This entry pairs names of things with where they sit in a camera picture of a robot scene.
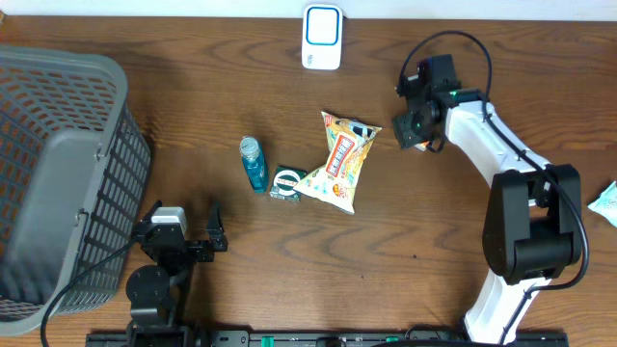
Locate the black camera cable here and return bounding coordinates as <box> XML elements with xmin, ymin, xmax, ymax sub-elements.
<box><xmin>39</xmin><ymin>238</ymin><xmax>139</xmax><ymax>347</ymax></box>
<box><xmin>397</xmin><ymin>30</ymin><xmax>591</xmax><ymax>346</ymax></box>

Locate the teal liquid bottle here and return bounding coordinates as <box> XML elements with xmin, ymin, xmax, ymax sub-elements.
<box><xmin>239</xmin><ymin>136</ymin><xmax>269</xmax><ymax>193</ymax></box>

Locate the yellow snack bag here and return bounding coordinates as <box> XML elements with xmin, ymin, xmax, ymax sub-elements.
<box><xmin>294</xmin><ymin>111</ymin><xmax>382</xmax><ymax>215</ymax></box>

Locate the white barcode scanner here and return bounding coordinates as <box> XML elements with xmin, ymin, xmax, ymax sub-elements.
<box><xmin>301</xmin><ymin>4</ymin><xmax>343</xmax><ymax>70</ymax></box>

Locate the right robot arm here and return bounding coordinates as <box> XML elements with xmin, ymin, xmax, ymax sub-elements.
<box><xmin>392</xmin><ymin>55</ymin><xmax>588</xmax><ymax>345</ymax></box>

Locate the black left camera cable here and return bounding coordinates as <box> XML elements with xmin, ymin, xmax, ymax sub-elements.
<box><xmin>39</xmin><ymin>238</ymin><xmax>139</xmax><ymax>347</ymax></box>

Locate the black right camera cable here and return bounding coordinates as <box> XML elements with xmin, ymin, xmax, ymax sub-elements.
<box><xmin>397</xmin><ymin>30</ymin><xmax>591</xmax><ymax>346</ymax></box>

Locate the grey plastic shopping basket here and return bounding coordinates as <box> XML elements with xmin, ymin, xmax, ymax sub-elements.
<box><xmin>1</xmin><ymin>45</ymin><xmax>150</xmax><ymax>336</ymax></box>

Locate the small dark green box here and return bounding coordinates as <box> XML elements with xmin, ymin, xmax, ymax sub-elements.
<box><xmin>269</xmin><ymin>166</ymin><xmax>307</xmax><ymax>202</ymax></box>

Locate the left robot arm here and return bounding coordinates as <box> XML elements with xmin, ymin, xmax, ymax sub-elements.
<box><xmin>126</xmin><ymin>201</ymin><xmax>228</xmax><ymax>346</ymax></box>

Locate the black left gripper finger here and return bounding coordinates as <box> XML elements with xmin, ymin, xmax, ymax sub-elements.
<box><xmin>206</xmin><ymin>202</ymin><xmax>228</xmax><ymax>252</ymax></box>
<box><xmin>144</xmin><ymin>200</ymin><xmax>162</xmax><ymax>222</ymax></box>

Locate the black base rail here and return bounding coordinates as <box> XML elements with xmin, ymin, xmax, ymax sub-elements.
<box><xmin>85</xmin><ymin>329</ymin><xmax>570</xmax><ymax>347</ymax></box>

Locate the light teal wipes packet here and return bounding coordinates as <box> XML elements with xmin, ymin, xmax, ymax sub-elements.
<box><xmin>588</xmin><ymin>181</ymin><xmax>617</xmax><ymax>227</ymax></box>

